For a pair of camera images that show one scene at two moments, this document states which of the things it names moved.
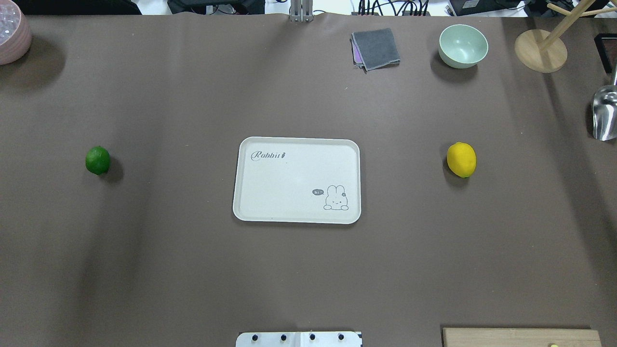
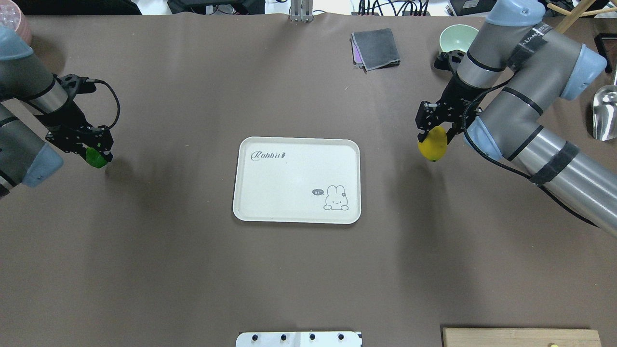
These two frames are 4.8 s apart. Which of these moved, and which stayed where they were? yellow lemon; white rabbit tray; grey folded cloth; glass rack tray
Moved: yellow lemon
Stayed: grey folded cloth; glass rack tray; white rabbit tray
